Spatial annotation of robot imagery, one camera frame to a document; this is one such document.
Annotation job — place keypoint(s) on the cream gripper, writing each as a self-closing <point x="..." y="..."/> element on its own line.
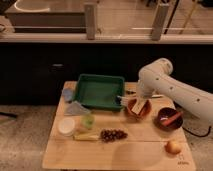
<point x="141" y="101"/>

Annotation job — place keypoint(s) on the green plastic tray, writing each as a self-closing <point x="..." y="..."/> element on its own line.
<point x="99" y="91"/>

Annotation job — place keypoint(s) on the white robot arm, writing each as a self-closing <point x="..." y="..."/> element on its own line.
<point x="156" y="77"/>

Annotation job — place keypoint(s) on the white box in bowl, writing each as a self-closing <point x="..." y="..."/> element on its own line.
<point x="136" y="110"/>

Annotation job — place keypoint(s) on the orange terracotta bowl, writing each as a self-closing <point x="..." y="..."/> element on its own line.
<point x="141" y="116"/>

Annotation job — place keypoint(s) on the dark red bowl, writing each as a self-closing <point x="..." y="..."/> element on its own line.
<point x="164" y="113"/>

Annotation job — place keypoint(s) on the dark grape bunch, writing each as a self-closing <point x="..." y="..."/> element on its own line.
<point x="112" y="135"/>

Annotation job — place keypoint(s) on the yellow onion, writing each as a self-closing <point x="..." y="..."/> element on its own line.
<point x="173" y="147"/>

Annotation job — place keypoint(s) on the green translucent cup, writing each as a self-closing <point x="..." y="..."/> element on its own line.
<point x="87" y="121"/>

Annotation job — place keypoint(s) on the grey triangular cloth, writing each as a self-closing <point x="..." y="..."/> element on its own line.
<point x="75" y="108"/>

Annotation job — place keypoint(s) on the white round lid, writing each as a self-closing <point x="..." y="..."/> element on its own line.
<point x="66" y="126"/>

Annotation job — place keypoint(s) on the black handled utensil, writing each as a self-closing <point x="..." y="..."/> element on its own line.
<point x="130" y="92"/>

